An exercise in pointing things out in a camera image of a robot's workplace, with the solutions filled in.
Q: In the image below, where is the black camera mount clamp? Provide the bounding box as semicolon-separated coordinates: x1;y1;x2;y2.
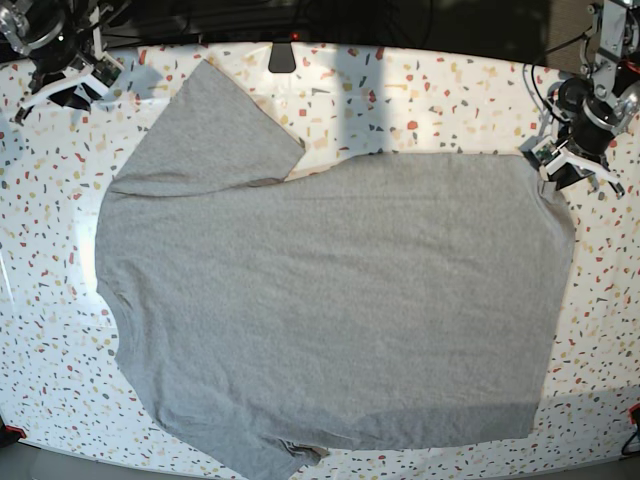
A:
268;42;296;74

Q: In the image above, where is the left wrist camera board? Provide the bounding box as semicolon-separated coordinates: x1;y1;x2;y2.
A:
529;144;558;168

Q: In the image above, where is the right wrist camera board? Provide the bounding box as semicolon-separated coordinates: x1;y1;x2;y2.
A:
94;61;122;87

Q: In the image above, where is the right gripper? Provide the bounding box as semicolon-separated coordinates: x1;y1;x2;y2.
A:
14;52;124;123

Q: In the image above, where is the red table corner clamp left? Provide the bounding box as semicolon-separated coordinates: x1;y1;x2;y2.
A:
0;425;26;444

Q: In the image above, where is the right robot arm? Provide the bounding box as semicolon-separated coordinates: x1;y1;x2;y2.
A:
1;1;130;125

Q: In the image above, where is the grey T-shirt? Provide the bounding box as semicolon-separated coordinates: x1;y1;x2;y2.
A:
95;64;575;479

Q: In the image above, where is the red table corner clamp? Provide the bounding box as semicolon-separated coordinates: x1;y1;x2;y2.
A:
0;425;26;444
628;403;640;428

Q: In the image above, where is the red table corner clamp right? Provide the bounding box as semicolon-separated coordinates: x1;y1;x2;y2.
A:
628;403;640;428

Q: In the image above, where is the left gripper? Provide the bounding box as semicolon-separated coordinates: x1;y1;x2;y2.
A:
520;112;625;199

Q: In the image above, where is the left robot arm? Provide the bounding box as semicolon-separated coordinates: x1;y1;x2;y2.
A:
524;1;639;198

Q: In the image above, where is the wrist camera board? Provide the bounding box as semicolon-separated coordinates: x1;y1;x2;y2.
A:
94;61;122;87
529;144;558;168

